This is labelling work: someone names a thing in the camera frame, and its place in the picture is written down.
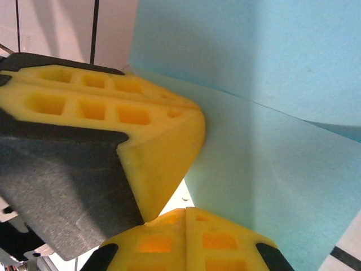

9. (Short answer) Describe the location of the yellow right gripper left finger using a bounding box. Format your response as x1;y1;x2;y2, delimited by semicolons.
81;208;187;271

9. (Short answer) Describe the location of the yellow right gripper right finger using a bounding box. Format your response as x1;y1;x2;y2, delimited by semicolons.
185;207;296;271

